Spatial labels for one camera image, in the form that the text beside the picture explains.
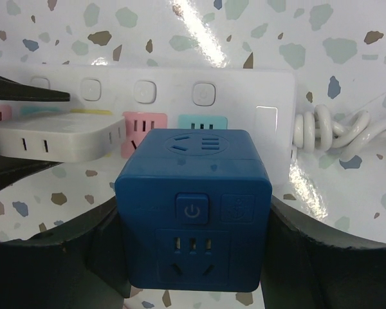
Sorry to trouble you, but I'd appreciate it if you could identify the blue cube socket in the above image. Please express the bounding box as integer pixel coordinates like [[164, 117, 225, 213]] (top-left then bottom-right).
[[115, 129, 272, 292]]

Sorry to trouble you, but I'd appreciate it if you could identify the white coiled power cord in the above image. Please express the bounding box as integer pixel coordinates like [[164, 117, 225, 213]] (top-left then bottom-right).
[[291, 104, 386, 162]]

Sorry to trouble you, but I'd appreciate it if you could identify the white plug adapter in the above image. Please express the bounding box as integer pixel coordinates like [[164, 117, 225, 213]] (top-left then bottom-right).
[[0, 113, 126, 163]]

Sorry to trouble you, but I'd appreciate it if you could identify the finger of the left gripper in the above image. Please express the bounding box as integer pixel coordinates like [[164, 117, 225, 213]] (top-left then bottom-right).
[[0, 76, 71, 102], [0, 156, 60, 190]]

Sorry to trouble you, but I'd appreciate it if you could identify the white power strip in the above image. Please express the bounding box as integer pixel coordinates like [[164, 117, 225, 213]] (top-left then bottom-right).
[[0, 64, 297, 185]]

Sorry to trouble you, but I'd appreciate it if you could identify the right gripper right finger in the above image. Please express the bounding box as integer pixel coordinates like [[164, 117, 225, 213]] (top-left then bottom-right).
[[261, 198, 386, 308]]

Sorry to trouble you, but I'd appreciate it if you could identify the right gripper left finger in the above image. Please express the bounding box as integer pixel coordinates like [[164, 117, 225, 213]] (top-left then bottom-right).
[[0, 211, 131, 308]]

